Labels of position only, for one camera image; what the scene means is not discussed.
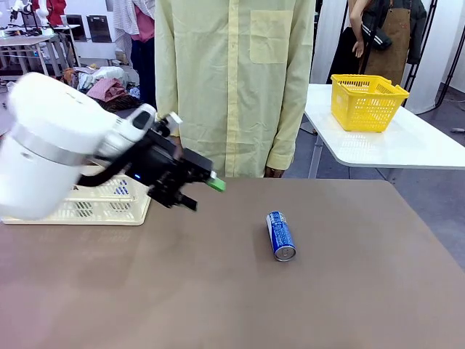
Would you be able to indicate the red clothed background figure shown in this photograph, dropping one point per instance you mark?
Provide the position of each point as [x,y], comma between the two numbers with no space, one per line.
[57,11]

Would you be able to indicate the white checked hanging shirt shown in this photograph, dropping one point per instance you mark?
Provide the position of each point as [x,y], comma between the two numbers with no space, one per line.
[121,18]

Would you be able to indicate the person's right forearm yellow sleeve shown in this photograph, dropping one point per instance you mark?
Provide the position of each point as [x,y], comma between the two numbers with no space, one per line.
[167,80]

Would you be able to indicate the brown patterned garment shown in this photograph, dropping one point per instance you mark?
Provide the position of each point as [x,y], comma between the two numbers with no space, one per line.
[120,102]

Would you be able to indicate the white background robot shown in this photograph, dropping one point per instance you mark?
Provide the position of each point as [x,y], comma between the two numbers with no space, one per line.
[27,14]

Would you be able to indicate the black wall appliance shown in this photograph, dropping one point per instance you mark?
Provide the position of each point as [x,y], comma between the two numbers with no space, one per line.
[76,27]
[99,28]

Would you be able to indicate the person's left forearm yellow sleeve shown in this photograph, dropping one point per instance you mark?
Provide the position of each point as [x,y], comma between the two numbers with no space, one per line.
[287,131]

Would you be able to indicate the person's left hand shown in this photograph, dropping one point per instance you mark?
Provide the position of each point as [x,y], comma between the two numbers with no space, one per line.
[275,173]

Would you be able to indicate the mannequin with brown apron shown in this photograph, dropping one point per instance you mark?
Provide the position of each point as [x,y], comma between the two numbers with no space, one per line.
[396,36]

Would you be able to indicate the navy hanging trousers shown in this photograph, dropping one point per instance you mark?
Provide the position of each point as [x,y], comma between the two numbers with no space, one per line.
[145,72]

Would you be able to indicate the pink checked garment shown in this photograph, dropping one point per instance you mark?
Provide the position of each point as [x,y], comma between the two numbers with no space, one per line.
[107,89]

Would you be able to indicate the white garment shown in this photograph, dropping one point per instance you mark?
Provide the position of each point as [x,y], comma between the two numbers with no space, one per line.
[103,72]

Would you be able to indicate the blue white drink can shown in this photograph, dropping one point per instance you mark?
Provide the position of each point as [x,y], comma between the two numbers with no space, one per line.
[281,232]

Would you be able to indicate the cream plastic shopping basket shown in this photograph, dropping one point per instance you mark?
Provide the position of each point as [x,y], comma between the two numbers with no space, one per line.
[109,207]

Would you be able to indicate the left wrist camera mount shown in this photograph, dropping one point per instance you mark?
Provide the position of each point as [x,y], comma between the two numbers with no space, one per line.
[173,119]

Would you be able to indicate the yellow plastic basket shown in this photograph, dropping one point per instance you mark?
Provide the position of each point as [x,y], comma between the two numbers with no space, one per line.
[363,109]

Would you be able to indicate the person in yellow shirt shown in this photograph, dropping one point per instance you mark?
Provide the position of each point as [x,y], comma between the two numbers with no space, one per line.
[236,91]

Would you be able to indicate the white side table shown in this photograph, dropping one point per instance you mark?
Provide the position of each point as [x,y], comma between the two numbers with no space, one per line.
[399,145]

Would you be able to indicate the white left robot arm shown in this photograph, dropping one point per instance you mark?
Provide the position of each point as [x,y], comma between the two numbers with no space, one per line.
[47,120]

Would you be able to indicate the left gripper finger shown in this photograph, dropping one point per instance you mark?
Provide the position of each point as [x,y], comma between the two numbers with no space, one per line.
[198,165]
[170,196]

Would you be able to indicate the person's right hand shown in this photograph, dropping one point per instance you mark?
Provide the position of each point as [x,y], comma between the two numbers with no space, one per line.
[177,149]

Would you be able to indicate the pink hanging shirt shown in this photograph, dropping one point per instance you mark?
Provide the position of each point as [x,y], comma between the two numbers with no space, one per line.
[145,25]

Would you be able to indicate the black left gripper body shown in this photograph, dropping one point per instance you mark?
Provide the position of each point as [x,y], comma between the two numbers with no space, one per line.
[156,163]

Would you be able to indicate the grey workbench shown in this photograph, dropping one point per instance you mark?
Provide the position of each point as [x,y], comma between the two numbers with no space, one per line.
[25,40]

